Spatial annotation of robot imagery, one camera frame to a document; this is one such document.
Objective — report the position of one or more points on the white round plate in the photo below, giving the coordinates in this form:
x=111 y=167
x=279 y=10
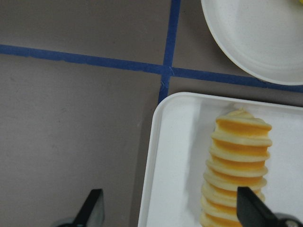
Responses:
x=262 y=37

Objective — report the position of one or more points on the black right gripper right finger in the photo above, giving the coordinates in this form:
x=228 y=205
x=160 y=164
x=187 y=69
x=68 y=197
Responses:
x=252 y=212

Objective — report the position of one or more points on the white rectangular tray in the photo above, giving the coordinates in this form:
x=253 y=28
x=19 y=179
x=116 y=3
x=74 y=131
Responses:
x=204 y=151

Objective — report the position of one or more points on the yellow striped bread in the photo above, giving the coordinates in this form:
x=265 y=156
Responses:
x=238 y=152

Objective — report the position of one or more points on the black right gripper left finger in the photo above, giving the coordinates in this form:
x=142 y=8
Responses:
x=92 y=212

